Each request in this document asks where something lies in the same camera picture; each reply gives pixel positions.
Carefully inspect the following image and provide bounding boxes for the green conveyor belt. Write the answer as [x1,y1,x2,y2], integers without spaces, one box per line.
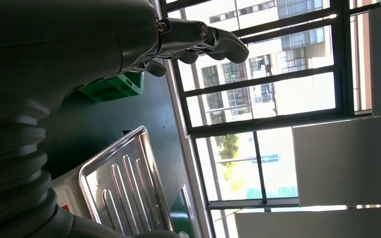
[169,183,198,238]

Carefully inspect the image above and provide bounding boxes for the green plastic crate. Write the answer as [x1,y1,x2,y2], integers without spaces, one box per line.
[78,70,145,103]

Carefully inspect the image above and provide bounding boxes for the white electronic scale steel tray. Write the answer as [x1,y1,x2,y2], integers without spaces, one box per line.
[51,125,175,238]

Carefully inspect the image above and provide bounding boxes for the pale building outside window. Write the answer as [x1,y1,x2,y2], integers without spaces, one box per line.
[167,0,372,125]

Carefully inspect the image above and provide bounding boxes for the black window frame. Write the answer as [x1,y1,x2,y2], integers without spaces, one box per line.
[159,0,375,238]

